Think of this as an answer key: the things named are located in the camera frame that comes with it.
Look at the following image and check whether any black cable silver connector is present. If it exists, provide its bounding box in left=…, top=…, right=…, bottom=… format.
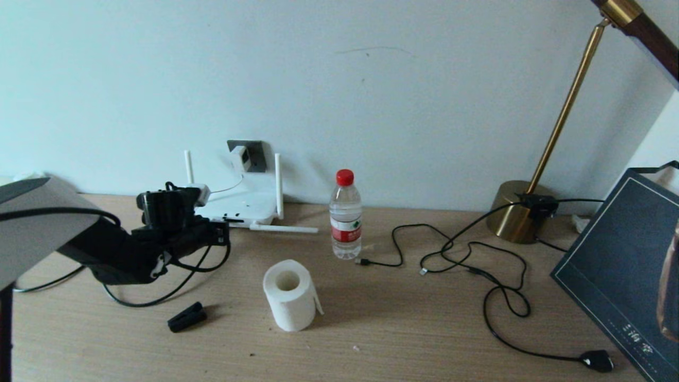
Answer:
left=419, top=201, right=531, bottom=276

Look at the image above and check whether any black plastic clip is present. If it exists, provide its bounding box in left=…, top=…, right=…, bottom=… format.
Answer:
left=168, top=301, right=207, bottom=333

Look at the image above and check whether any black power block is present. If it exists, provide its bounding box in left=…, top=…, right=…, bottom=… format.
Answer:
left=517, top=193, right=559, bottom=218

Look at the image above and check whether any thick black looped cable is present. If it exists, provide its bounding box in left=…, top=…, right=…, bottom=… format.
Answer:
left=13, top=265, right=85, bottom=293

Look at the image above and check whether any thin white adapter cable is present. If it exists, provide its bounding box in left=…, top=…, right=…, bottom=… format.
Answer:
left=210, top=172, right=245, bottom=194

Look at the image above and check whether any grey wall socket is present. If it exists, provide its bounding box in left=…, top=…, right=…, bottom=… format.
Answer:
left=227, top=140, right=267, bottom=173

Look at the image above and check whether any white router with antennas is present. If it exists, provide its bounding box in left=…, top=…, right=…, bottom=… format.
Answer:
left=184, top=150, right=319, bottom=234

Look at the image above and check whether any white power adapter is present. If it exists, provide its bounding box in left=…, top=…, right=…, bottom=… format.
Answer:
left=229, top=145, right=251, bottom=173

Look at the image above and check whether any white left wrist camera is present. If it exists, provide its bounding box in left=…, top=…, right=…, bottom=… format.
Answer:
left=183, top=184, right=211, bottom=207

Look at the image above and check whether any brown ribbon bag handle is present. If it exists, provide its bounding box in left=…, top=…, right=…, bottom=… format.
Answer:
left=656, top=220, right=679, bottom=343

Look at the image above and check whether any white toilet paper roll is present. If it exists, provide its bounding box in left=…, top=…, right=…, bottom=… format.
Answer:
left=263, top=259, right=324, bottom=332

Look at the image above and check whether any black lamp power cord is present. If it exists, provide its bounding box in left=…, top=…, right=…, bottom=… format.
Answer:
left=356, top=224, right=615, bottom=373

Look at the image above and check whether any brass desk lamp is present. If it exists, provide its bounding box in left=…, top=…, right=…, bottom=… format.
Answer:
left=487, top=0, right=679, bottom=245

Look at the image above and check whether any water bottle red cap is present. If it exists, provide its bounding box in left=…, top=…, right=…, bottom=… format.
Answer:
left=329, top=169, right=363, bottom=260

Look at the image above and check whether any dark gift bag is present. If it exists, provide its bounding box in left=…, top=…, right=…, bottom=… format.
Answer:
left=551, top=162, right=679, bottom=382

